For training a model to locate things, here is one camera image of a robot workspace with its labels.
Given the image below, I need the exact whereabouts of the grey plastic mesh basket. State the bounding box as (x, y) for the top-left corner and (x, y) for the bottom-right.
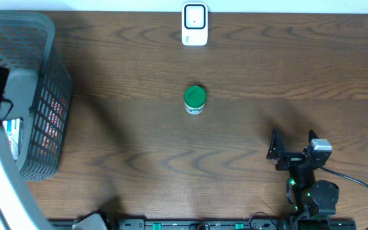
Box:
(0, 11), (73, 181)

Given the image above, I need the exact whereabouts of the green-lidded white jar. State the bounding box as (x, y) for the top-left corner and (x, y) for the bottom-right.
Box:
(184, 86), (206, 115)

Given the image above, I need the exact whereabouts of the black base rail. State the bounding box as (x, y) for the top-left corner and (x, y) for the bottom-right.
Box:
(110, 218), (357, 230)

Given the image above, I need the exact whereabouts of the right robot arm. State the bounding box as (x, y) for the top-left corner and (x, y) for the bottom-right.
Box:
(266, 129), (339, 219)

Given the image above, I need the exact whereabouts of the white barcode scanner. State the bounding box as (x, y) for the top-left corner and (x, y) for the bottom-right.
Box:
(181, 2), (208, 46)

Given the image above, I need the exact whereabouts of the orange chocolate bar wrapper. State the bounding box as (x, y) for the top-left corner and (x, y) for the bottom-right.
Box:
(42, 98), (66, 155)

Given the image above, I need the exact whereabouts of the white medicine box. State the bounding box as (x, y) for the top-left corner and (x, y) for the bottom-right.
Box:
(3, 118), (24, 160)

